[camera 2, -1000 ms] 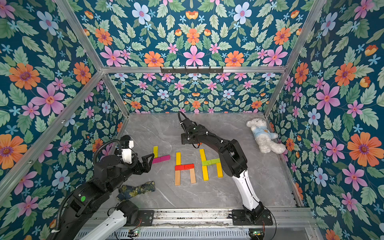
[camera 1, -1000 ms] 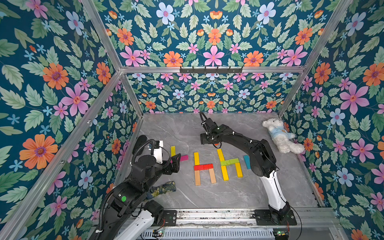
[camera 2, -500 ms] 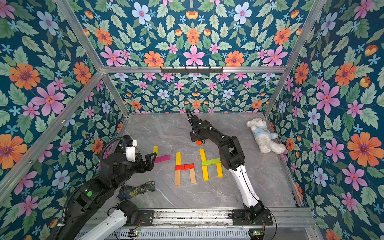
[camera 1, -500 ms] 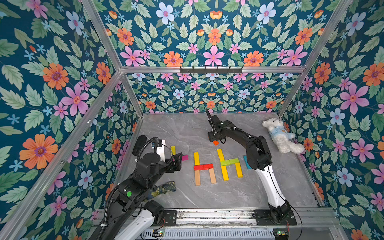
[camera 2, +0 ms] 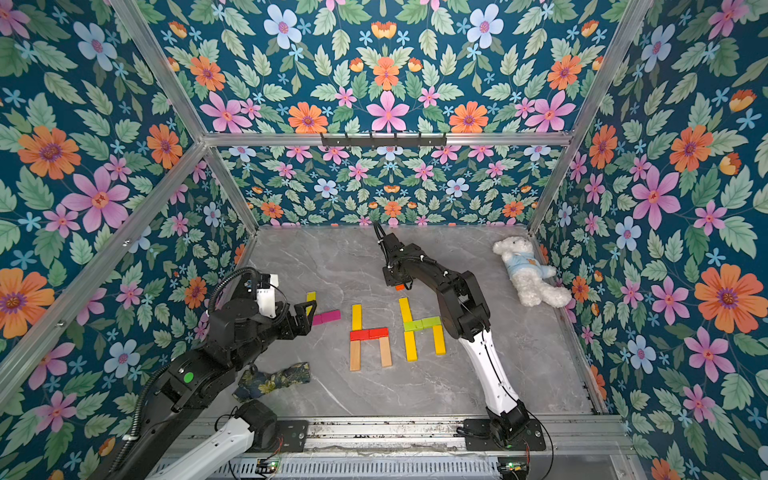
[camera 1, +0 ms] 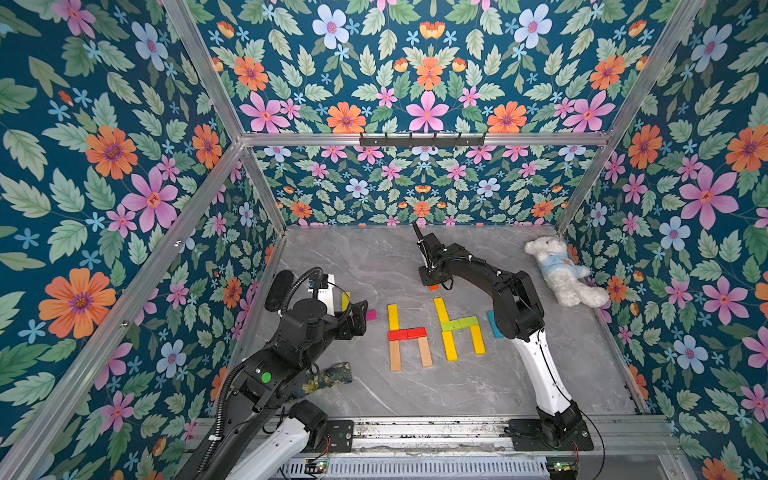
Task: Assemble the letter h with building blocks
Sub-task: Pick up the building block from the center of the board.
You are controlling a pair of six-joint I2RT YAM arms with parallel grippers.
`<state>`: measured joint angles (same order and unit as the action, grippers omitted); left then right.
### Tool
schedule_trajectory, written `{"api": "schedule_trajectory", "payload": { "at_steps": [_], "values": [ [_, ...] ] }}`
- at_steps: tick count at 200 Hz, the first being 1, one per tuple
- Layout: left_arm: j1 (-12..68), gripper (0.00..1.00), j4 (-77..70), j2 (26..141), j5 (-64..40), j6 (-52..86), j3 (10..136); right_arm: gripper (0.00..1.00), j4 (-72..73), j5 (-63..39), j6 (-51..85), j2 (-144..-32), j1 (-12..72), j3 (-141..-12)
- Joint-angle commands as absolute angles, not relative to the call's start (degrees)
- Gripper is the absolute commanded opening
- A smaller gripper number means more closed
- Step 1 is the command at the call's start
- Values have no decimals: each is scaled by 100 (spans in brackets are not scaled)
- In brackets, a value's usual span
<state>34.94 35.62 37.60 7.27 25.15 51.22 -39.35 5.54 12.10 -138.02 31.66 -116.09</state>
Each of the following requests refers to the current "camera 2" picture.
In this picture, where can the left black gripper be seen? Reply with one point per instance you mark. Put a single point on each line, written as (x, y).
(282, 316)

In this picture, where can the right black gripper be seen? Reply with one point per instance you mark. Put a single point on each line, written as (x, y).
(391, 258)

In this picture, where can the long yellow block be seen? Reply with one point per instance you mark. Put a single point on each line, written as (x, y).
(410, 346)
(357, 321)

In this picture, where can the natural wood block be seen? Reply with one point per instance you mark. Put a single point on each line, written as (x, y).
(355, 355)
(385, 352)

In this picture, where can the red block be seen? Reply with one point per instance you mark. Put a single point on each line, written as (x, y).
(359, 335)
(378, 333)

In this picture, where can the small lime green block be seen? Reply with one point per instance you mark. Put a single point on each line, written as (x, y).
(431, 322)

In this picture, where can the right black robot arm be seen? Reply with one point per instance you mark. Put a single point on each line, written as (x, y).
(465, 315)

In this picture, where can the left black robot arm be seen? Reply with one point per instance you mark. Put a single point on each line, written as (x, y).
(178, 393)

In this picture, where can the floral patterned pouch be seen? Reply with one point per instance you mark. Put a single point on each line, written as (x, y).
(254, 384)

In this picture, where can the white teddy bear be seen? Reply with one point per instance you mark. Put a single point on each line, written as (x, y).
(528, 276)

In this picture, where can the black hook rail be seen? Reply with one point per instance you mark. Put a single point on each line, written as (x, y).
(371, 140)

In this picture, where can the left aluminium frame bar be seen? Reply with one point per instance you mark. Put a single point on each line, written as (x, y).
(23, 359)

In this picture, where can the horizontal aluminium frame bar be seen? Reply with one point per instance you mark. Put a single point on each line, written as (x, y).
(291, 140)

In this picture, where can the metal base rail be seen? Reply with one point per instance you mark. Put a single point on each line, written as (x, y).
(560, 434)

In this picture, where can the aluminium frame post back left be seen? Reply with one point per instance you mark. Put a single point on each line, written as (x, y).
(142, 35)

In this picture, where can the aluminium frame post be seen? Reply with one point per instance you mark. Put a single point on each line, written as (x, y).
(142, 35)
(629, 26)

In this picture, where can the aluminium frame post back right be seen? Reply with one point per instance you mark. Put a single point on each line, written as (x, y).
(629, 26)

